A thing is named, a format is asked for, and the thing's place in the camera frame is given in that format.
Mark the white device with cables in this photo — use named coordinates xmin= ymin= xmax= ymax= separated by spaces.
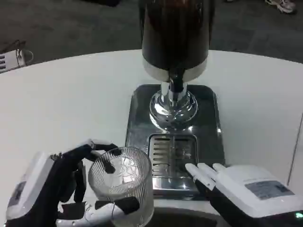
xmin=0 ymin=40 xmax=34 ymax=74

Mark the clear ribbed glass cup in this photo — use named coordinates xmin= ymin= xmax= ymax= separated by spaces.
xmin=88 ymin=146 xmax=155 ymax=227

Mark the black drink dispenser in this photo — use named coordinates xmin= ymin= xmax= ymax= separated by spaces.
xmin=138 ymin=0 xmax=216 ymax=131

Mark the black dispenser tap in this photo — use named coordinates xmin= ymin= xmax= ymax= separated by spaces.
xmin=169 ymin=75 xmax=186 ymax=93

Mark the steel drip tray with grid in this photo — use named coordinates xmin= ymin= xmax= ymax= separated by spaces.
xmin=125 ymin=84 xmax=226 ymax=197

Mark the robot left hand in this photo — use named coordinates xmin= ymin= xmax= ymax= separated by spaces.
xmin=5 ymin=138 xmax=141 ymax=227

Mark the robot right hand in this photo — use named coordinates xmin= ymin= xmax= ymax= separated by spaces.
xmin=184 ymin=162 xmax=303 ymax=227

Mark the person's shoe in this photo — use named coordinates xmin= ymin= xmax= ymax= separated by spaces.
xmin=264 ymin=0 xmax=298 ymax=15

